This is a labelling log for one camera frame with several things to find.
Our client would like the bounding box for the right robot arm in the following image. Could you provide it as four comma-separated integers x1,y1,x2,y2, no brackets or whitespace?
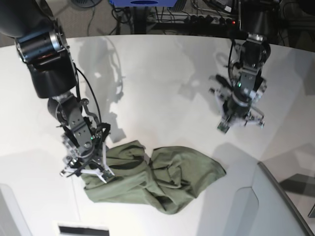
0,0,114,183

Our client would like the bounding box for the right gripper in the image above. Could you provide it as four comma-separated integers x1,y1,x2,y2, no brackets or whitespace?
60,137,115,183

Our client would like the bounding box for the grey chair backrest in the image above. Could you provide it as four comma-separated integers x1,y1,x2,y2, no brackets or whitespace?
257,161,315,236

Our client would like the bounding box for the blue box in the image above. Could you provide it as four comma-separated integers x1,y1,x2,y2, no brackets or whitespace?
109,0,177,7

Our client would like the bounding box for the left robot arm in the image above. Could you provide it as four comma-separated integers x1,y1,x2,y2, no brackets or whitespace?
209,0,280,134

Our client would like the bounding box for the green t-shirt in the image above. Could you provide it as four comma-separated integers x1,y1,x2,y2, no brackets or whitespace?
81,141,226,215

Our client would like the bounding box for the black power strip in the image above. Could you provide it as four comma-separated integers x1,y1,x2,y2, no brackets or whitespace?
148,12,237,26

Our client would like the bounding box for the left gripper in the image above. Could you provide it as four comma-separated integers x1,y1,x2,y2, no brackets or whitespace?
209,75,266,134

